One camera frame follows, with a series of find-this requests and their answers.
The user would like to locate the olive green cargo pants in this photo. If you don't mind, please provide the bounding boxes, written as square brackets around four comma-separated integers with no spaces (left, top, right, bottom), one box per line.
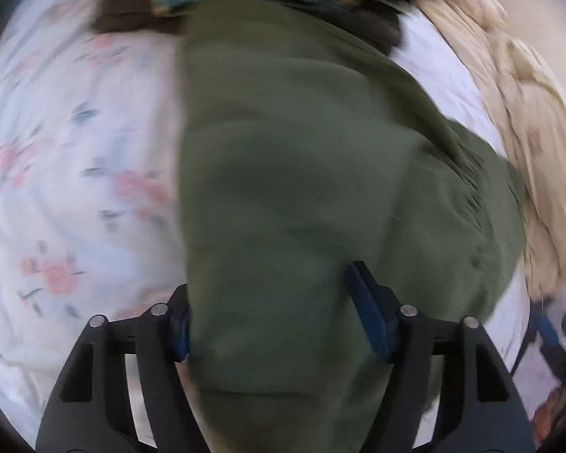
[182,0,526,452]

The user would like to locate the floral white bed sheet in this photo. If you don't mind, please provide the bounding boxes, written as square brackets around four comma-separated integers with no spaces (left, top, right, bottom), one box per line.
[0,0,528,452]

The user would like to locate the cream bear print duvet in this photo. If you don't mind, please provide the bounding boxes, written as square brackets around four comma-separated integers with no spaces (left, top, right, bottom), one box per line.
[418,0,566,300]

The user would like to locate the dark brown folded garment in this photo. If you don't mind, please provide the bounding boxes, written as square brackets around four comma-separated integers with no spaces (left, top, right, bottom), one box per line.
[92,0,402,55]

